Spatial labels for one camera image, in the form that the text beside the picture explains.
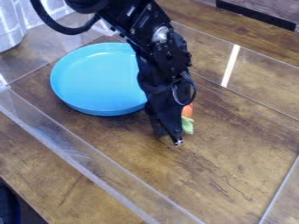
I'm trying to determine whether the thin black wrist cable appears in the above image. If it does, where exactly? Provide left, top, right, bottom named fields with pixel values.
left=170, top=71, right=198, bottom=107

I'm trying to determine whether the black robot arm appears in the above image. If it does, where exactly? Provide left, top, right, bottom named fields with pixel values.
left=65, top=0, right=196, bottom=145

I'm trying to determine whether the clear acrylic enclosure wall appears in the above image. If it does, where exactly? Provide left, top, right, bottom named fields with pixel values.
left=0, top=76, right=299, bottom=224

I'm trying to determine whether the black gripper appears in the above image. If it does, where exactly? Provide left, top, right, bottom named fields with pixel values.
left=137, top=73, right=197, bottom=147

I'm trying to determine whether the orange toy carrot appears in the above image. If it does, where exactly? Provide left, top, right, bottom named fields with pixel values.
left=181, top=104, right=193, bottom=134

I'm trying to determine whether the blue round tray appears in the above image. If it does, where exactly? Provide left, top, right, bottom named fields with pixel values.
left=50, top=42, right=146, bottom=116

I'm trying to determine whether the black braided cable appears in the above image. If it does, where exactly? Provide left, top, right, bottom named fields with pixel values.
left=29, top=0, right=102, bottom=36

